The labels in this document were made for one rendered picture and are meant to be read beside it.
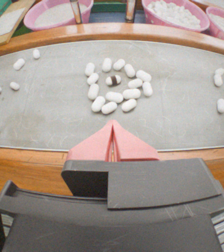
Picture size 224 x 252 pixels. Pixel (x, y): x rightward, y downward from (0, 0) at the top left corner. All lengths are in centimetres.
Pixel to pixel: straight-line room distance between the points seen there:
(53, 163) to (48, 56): 29
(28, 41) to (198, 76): 50
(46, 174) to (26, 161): 5
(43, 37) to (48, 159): 34
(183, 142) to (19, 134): 37
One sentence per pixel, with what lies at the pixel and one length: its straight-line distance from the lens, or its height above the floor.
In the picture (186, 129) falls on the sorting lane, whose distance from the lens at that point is 29.
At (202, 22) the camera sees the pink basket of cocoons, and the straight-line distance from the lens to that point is 63.
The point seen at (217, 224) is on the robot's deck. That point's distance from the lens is 51.
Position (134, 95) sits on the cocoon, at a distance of 25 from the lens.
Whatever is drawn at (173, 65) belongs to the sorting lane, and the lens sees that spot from 36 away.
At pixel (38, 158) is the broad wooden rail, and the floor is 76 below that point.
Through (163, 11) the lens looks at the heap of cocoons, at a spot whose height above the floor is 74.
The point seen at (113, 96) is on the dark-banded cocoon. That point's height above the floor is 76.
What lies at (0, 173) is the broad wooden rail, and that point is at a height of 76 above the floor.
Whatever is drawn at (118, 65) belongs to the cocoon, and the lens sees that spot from 29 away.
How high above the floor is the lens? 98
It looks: 77 degrees down
